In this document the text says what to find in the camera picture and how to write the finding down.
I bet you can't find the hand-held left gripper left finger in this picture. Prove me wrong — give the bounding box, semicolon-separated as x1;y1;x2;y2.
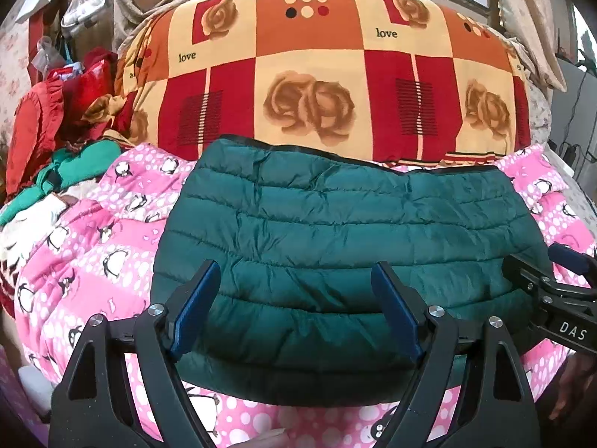
49;259;222;448

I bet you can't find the clear plastic bag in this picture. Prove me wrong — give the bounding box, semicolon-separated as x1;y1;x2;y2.
60;0;115;50

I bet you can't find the pink penguin print blanket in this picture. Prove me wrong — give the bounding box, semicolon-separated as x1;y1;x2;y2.
12;142;584;448

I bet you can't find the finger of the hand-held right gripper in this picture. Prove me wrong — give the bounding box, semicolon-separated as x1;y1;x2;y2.
549;243;597;299
503;253;560;302

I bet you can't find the red rose print cloth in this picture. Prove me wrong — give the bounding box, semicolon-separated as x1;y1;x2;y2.
77;92;150;146

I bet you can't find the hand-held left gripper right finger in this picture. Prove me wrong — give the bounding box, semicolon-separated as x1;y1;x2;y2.
372;260;537;448

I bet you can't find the person's right hand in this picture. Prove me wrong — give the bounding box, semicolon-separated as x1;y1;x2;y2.
548;352;597;423

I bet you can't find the shiny red cloth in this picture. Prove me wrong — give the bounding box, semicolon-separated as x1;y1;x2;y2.
60;50;119;119

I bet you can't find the rose print fleece blanket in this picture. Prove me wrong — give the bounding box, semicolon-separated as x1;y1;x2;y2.
114;0;532;166

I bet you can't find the white patterned cloth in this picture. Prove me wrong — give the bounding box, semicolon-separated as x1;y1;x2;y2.
0;193;73;267

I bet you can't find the green puffer jacket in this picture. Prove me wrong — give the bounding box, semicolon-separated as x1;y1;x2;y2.
150;134;556;407

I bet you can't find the red ruffled garment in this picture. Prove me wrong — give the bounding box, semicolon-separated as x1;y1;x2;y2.
6;77;66;190

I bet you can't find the grey floral cloth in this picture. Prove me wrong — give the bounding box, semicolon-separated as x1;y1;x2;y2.
526;81;558;146

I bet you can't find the green cloth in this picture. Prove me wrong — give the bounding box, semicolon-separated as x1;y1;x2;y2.
0;142;124;227

